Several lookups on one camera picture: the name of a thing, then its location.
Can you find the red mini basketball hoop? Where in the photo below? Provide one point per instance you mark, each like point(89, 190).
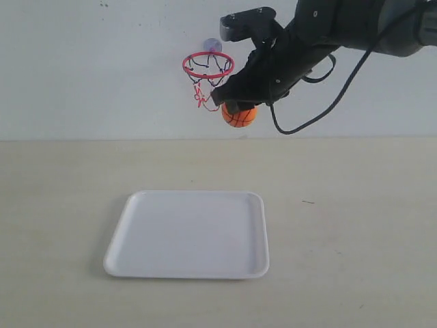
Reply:
point(207, 70)

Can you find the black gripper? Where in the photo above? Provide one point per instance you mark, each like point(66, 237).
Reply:
point(270, 72)

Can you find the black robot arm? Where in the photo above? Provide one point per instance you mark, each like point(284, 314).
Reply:
point(397, 28)

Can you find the small orange basketball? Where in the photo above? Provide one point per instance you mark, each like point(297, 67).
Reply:
point(241, 119)

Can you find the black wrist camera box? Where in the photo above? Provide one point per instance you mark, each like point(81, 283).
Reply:
point(258, 24)

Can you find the clear suction cup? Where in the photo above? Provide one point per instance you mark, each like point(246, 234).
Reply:
point(212, 45)

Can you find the white plastic tray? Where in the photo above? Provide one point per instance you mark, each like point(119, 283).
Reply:
point(190, 235)

